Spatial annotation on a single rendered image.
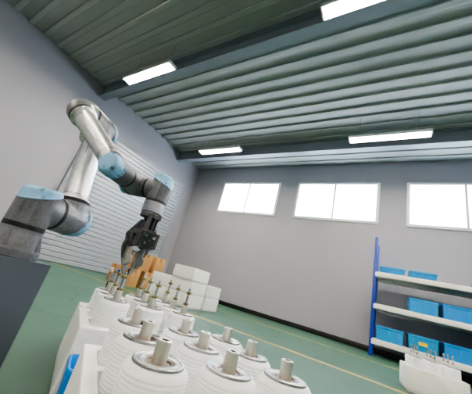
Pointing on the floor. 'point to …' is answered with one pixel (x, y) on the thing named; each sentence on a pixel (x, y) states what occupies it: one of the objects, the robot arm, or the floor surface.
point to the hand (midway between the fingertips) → (126, 270)
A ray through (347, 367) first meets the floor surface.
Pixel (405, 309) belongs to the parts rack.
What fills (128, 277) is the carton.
